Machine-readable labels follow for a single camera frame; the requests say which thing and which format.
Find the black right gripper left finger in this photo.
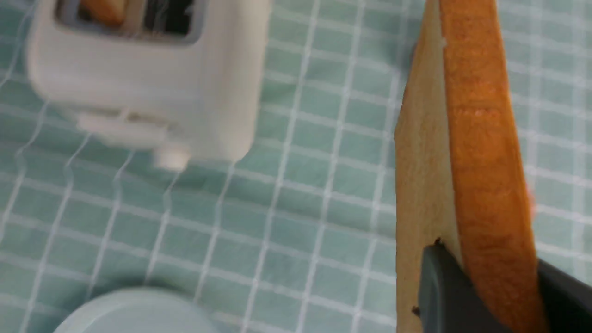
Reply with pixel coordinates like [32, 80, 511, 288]
[419, 244, 511, 333]

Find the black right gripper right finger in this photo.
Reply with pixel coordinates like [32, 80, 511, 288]
[538, 259, 592, 333]

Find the toast slice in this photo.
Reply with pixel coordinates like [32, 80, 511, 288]
[394, 0, 550, 333]
[80, 0, 127, 27]

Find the white two-slot toaster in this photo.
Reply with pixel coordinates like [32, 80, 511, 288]
[27, 0, 272, 171]

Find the green checkered tablecloth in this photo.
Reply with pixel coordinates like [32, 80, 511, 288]
[0, 0, 592, 333]

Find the light green plate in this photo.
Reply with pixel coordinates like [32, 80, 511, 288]
[55, 287, 229, 333]

